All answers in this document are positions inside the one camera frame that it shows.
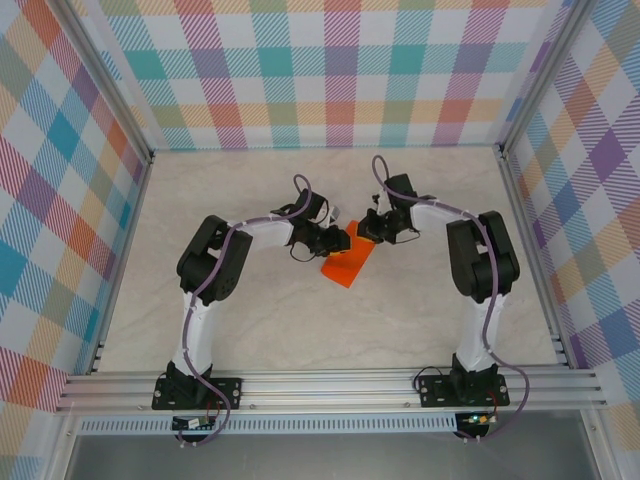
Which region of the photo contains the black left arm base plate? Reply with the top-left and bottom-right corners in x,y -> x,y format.
152,377 -> 244,412

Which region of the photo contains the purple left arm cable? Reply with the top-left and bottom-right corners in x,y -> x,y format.
177,173 -> 314,447

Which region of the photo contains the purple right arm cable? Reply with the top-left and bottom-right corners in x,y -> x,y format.
370,154 -> 531,444

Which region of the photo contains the orange paper sheet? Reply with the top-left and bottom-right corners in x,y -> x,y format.
320,218 -> 377,290

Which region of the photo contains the grey metal panel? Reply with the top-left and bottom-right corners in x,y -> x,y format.
64,432 -> 601,480

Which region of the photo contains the slotted grey cable duct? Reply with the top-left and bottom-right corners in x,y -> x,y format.
78,418 -> 459,435

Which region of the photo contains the aluminium side rail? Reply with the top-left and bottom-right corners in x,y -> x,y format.
87,154 -> 155,376
494,144 -> 574,371

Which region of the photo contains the long aluminium mounting rail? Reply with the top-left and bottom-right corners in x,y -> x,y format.
54,368 -> 609,415

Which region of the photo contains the small black circuit board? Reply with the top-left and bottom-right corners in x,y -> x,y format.
171,414 -> 217,432

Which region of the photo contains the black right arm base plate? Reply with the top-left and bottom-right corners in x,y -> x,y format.
417,374 -> 511,409

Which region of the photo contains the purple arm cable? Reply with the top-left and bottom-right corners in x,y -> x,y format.
177,173 -> 314,447
370,154 -> 531,444

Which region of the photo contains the aluminium frame post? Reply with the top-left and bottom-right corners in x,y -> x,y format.
499,0 -> 596,159
49,0 -> 155,166

